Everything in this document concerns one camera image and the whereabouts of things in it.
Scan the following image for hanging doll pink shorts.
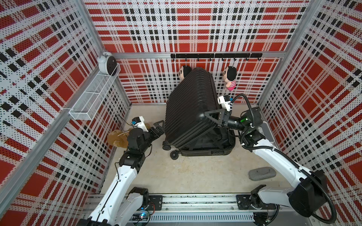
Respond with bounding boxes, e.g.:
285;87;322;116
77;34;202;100
222;66;237;91

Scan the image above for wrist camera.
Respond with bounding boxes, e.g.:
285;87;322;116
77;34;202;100
217;95;232;112
132;116;148;132

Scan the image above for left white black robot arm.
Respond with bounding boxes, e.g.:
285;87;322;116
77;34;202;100
77;116;165;226

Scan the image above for brown teddy bear plush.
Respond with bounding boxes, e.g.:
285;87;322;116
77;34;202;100
107;130;130;148

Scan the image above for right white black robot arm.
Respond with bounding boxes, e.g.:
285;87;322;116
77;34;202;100
204;108;337;224

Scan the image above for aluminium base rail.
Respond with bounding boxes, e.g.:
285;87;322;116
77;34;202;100
81;189;320;226

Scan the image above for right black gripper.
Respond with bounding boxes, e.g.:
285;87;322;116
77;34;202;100
201;109;248;133

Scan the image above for black ribbed hard-shell suitcase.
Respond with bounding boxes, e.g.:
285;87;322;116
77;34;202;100
163;67;236;160

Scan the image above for white wire mesh shelf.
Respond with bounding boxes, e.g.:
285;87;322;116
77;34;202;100
69;63;120;121

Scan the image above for black wall hook rail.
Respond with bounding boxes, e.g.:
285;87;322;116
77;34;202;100
170;53;263;60

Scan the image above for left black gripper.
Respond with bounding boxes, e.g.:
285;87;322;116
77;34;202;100
140;120;164;153

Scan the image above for grey cloth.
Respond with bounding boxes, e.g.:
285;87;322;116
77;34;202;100
248;167;276;181

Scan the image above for white alarm clock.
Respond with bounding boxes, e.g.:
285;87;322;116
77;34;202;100
97;51;117;76

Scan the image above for hanging doll blue shorts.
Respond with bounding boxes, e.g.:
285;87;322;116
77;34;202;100
177;66;192;82

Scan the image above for white tissue box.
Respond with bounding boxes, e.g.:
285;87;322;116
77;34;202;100
258;121;275;144

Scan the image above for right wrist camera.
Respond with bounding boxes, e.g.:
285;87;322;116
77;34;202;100
217;95;232;112

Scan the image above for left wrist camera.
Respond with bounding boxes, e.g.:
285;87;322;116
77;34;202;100
132;116;148;132

